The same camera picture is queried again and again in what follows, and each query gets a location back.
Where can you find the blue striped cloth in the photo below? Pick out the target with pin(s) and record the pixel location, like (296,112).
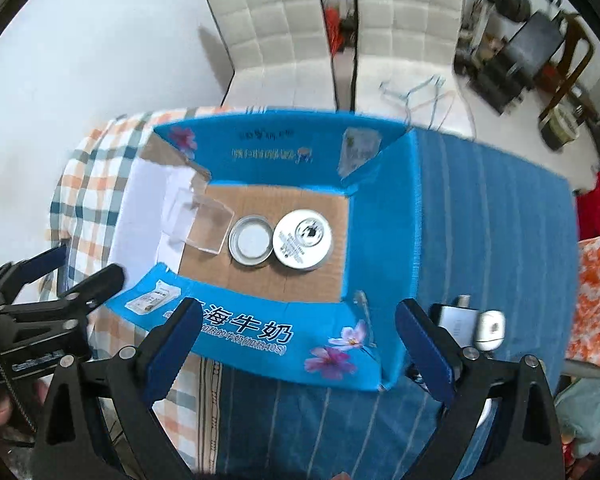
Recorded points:
(480,210)

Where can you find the silver rectangular device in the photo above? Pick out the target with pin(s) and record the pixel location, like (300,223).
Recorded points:
(452,322)

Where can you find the round silver tin lid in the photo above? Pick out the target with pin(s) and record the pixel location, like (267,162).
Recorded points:
(250,241)

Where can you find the round beige container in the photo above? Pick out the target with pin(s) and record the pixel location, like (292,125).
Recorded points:
(564,127)

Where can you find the red cloth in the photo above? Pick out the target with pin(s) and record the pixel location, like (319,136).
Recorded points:
(595,205)

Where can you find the round tin with white label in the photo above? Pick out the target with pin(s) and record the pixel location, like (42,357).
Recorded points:
(302,242)

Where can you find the plaid checked cloth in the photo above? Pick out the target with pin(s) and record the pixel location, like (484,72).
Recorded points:
(95,160)

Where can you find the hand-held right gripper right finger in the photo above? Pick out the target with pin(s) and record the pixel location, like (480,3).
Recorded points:
(425,355)

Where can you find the orange floral cloth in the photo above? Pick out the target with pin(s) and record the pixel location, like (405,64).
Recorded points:
(597,290)

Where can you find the white earbud case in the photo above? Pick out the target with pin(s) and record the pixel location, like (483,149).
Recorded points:
(490,331)

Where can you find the wooden chair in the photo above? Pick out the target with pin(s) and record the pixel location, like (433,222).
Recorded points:
(575,60)

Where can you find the blue cardboard box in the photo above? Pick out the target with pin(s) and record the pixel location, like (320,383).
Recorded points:
(280,135)

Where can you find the pale teal cloth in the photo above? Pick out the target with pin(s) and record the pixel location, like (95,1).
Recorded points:
(587,410)

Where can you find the black exercise machine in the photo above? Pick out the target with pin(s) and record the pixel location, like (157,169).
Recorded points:
(520,60)

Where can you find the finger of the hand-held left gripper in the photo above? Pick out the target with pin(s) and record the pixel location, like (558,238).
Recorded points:
(105,280)
(52,259)

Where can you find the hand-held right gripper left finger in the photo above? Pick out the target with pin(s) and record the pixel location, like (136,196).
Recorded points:
(172,355)

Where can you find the clear plastic box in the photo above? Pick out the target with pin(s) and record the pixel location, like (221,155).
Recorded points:
(205,225)

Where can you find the white padded chair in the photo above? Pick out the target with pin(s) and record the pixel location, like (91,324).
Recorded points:
(405,35)
(275,35)

